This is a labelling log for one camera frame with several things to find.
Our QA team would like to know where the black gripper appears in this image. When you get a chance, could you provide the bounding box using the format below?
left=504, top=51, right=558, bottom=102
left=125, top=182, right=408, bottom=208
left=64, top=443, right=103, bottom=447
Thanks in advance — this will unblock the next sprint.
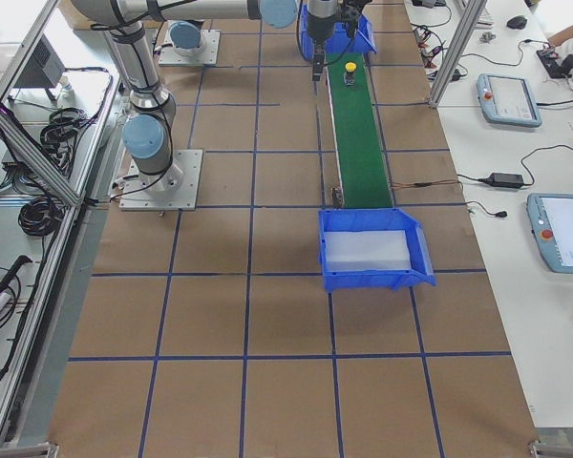
left=339, top=0, right=371, bottom=28
left=307, top=0, right=338, bottom=81

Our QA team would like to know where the yellow push button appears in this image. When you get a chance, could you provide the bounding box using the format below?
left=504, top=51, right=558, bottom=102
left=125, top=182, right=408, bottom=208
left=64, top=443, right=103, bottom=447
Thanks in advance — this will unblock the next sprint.
left=343, top=61, right=357, bottom=87

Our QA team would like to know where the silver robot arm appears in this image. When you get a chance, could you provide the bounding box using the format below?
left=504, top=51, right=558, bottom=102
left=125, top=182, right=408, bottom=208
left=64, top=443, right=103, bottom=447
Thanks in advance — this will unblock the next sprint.
left=73, top=1, right=302, bottom=192
left=167, top=1, right=369, bottom=53

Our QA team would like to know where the blue bin left side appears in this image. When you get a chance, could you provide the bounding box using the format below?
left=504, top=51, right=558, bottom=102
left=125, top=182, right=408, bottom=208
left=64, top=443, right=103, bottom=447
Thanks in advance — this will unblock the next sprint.
left=300, top=5, right=377, bottom=62

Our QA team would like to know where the blue bin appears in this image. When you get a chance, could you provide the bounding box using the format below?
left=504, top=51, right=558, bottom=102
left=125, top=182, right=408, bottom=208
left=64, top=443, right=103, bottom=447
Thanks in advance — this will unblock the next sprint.
left=300, top=5, right=377, bottom=62
left=318, top=208, right=436, bottom=293

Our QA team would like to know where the green conveyor belt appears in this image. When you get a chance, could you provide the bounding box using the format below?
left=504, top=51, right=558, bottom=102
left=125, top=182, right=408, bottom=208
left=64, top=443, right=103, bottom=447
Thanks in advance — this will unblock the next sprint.
left=327, top=52, right=393, bottom=209

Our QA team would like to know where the black computer mouse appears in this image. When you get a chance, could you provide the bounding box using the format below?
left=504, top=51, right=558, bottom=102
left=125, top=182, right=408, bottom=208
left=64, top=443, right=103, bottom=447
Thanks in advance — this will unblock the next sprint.
left=506, top=15, right=528, bottom=30

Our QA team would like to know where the far teach pendant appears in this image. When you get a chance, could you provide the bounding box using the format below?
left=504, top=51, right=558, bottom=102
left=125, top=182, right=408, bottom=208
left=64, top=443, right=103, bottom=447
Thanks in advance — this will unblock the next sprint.
left=476, top=73, right=542, bottom=128

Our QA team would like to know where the teach pendant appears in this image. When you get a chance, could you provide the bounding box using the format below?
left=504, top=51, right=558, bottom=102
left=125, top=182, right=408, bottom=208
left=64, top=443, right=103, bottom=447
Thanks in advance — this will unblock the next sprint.
left=526, top=193, right=573, bottom=274
left=476, top=73, right=542, bottom=128

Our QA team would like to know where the blue bin right side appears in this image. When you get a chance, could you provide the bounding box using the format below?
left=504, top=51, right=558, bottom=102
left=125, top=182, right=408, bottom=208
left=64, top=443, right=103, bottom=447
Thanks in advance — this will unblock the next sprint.
left=318, top=208, right=436, bottom=293

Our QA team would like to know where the black power adapter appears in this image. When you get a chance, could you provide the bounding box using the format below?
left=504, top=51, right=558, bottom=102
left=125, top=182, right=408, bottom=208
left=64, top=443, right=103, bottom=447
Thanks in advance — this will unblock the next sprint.
left=488, top=173, right=525, bottom=189

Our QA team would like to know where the near teach pendant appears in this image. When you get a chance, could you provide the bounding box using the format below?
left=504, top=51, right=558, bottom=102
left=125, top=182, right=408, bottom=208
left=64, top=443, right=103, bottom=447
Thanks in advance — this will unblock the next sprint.
left=526, top=193, right=573, bottom=274

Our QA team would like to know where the aluminium frame post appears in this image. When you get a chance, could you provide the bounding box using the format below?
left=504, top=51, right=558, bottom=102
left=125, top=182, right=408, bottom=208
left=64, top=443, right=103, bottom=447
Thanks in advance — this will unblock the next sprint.
left=429, top=0, right=486, bottom=108

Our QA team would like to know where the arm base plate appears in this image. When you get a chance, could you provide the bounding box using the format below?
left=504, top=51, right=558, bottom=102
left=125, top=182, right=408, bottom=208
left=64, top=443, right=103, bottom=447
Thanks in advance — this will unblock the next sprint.
left=118, top=150, right=203, bottom=211
left=159, top=28, right=221, bottom=67

